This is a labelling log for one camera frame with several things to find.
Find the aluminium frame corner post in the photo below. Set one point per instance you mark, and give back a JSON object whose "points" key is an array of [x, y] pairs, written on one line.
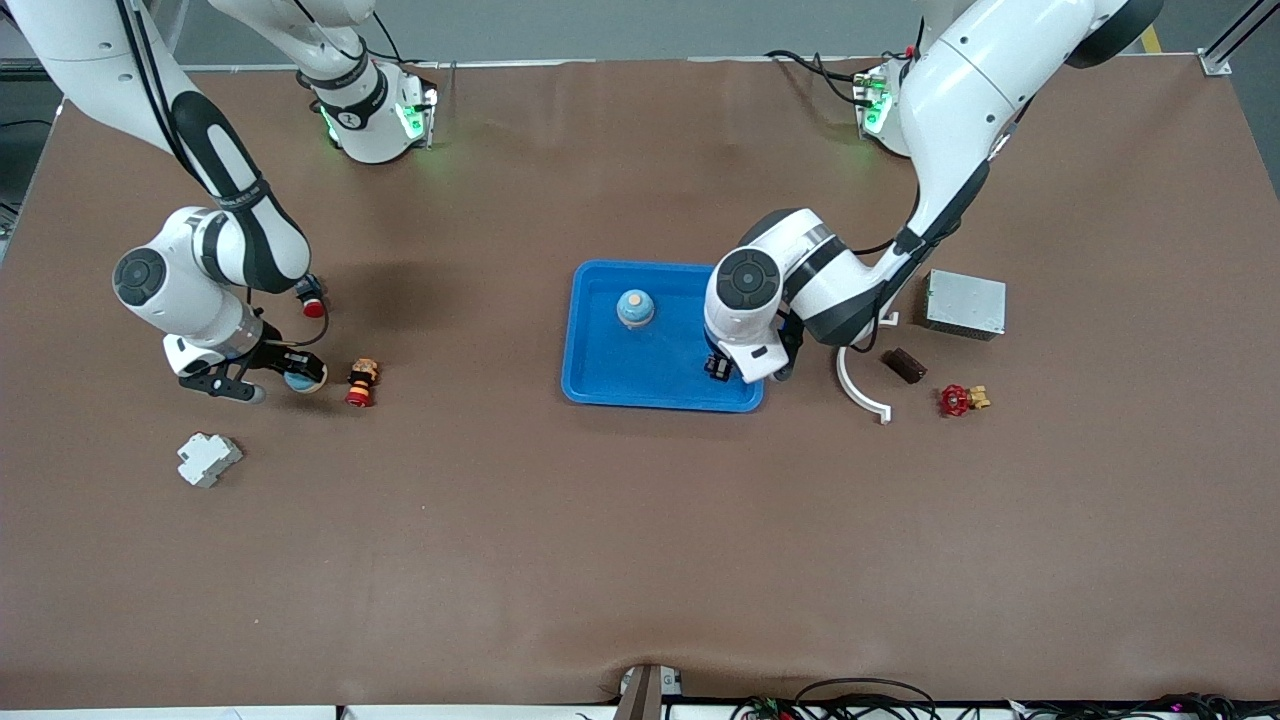
{"points": [[1225, 45]]}

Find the black capacitor block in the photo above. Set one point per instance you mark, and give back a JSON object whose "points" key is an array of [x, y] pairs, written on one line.
{"points": [[718, 367]]}

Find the brown capacitor block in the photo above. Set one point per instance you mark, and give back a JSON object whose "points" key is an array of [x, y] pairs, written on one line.
{"points": [[904, 365]]}

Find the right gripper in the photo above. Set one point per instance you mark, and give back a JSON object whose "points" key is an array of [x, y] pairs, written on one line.
{"points": [[273, 356]]}

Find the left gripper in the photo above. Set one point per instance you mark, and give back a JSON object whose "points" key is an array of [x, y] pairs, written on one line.
{"points": [[717, 367]]}

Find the silver metal power supply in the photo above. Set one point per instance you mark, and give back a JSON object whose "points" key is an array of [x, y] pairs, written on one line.
{"points": [[965, 305]]}

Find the brown table mat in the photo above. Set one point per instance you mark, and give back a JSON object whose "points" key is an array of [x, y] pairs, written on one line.
{"points": [[500, 550]]}

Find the blue plastic tray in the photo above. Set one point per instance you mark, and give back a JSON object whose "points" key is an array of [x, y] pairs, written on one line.
{"points": [[620, 370]]}

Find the red emergency stop button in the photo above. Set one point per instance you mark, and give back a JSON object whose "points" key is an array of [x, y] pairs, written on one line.
{"points": [[362, 382]]}

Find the red mushroom push button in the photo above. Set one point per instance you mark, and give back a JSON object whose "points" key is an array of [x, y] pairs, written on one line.
{"points": [[314, 307]]}

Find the white curved plastic clamp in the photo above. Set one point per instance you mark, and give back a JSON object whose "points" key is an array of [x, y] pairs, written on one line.
{"points": [[845, 385]]}

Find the light blue call bell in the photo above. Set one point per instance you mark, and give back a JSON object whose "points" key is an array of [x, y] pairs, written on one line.
{"points": [[300, 383], [636, 308]]}

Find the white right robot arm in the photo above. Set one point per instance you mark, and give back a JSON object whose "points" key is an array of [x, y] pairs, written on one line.
{"points": [[80, 50]]}

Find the white circuit breaker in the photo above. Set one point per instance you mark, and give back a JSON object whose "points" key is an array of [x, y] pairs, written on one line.
{"points": [[208, 458]]}

